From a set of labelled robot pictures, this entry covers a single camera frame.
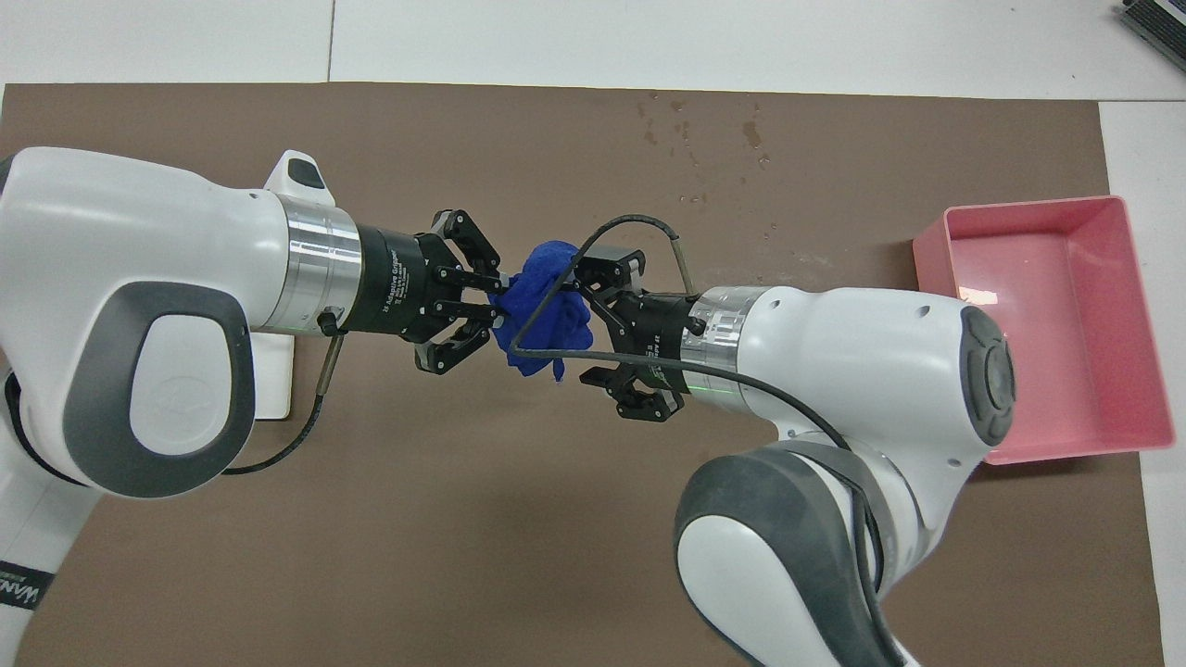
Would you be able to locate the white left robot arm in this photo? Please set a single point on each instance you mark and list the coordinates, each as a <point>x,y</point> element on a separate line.
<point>139,278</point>

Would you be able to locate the pink plastic bin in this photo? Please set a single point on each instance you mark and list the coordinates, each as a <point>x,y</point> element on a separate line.
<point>1084,352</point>

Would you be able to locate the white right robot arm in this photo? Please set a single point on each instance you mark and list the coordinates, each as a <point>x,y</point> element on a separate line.
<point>852,371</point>

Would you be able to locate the blue towel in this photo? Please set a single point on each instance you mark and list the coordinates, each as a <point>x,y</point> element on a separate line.
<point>542,306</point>

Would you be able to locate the brown table mat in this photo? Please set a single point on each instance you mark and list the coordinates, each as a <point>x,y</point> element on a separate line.
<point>519,519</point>

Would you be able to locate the white towel rack tray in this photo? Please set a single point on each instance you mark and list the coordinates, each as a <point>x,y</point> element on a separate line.
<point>273,380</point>

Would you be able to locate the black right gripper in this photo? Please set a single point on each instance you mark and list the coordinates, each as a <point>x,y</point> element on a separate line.
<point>658,333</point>

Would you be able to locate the grey vented device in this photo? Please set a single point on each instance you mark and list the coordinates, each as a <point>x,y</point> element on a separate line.
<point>1158,23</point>

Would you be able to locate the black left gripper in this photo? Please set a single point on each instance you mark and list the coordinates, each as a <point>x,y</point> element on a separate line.
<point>394,283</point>

